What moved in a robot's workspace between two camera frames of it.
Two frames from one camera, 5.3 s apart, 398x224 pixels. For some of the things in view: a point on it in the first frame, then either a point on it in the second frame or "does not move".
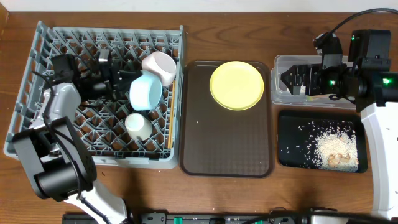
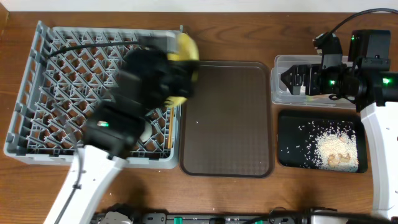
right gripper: [312, 73] does not move
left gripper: [112, 80] -> [181, 79]
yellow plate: [236, 86] -> [186, 50]
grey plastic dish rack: [116, 132] does not move
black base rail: [231, 218] does not move
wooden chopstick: [171, 116] does not move
